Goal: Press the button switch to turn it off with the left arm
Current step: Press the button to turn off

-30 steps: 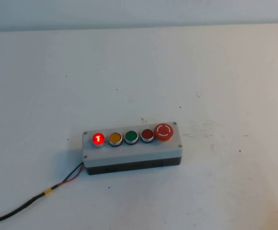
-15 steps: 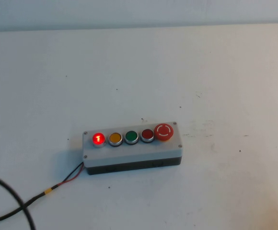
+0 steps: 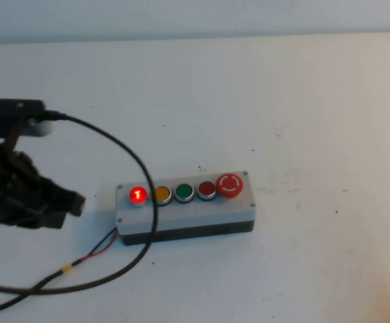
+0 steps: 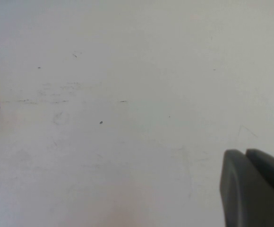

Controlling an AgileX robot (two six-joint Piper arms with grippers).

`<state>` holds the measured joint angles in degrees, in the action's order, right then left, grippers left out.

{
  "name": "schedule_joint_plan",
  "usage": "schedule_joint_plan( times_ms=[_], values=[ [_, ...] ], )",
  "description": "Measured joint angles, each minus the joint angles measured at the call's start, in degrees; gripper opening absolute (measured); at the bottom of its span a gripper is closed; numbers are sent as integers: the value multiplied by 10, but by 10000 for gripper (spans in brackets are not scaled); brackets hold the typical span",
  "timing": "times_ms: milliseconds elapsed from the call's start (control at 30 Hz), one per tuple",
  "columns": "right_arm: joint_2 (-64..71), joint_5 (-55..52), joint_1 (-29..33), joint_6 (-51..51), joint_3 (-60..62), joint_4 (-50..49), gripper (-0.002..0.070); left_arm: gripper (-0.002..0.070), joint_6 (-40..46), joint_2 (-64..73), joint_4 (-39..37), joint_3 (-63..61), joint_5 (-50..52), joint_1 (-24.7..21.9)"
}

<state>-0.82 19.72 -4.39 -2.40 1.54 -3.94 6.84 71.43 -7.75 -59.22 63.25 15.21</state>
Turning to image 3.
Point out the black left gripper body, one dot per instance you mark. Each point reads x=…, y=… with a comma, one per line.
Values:
x=10, y=181

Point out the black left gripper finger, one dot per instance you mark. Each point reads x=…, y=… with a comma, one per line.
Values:
x=43, y=221
x=67, y=200

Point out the yellow push button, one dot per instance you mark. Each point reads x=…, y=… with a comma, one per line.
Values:
x=164, y=194

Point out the green push button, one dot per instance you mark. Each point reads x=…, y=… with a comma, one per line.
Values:
x=184, y=191

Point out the grey button control box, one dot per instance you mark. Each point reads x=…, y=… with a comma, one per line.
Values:
x=188, y=217

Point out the dark red push button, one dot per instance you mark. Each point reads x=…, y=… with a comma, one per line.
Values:
x=207, y=189

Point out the red emergency stop mushroom button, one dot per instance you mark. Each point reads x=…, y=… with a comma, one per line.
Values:
x=230, y=185

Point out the red indicator lamp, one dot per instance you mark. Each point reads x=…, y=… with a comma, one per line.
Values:
x=138, y=195

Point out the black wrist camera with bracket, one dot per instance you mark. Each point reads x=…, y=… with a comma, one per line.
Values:
x=13, y=107

